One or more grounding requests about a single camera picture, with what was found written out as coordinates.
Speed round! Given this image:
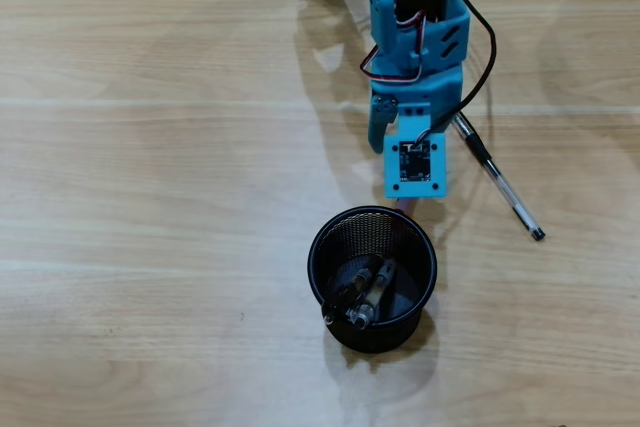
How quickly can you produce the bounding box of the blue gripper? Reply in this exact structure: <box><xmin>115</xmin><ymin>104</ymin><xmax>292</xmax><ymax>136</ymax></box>
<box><xmin>368</xmin><ymin>65</ymin><xmax>464</xmax><ymax>154</ymax></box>

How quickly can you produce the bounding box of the clear pen grey grip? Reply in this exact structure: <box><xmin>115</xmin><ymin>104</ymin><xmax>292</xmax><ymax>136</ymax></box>
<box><xmin>348</xmin><ymin>257</ymin><xmax>398</xmax><ymax>331</ymax></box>

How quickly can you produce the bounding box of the clear pen black cap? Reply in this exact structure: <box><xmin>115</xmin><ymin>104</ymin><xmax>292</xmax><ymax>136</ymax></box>
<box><xmin>451</xmin><ymin>113</ymin><xmax>546</xmax><ymax>242</ymax></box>

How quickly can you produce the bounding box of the black mesh pen holder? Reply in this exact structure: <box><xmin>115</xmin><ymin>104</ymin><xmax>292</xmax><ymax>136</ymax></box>
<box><xmin>306</xmin><ymin>204</ymin><xmax>439</xmax><ymax>353</ymax></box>

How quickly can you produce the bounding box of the black retractable pen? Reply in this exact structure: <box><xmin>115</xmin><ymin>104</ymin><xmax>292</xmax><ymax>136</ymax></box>
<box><xmin>321</xmin><ymin>255</ymin><xmax>379</xmax><ymax>327</ymax></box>

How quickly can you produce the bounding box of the red white servo wire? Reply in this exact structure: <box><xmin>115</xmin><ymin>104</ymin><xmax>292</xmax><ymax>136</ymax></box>
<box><xmin>360</xmin><ymin>11</ymin><xmax>427</xmax><ymax>83</ymax></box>

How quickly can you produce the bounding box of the blue wrist camera module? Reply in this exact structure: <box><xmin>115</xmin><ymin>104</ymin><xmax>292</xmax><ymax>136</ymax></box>
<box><xmin>382</xmin><ymin>102</ymin><xmax>450</xmax><ymax>200</ymax></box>

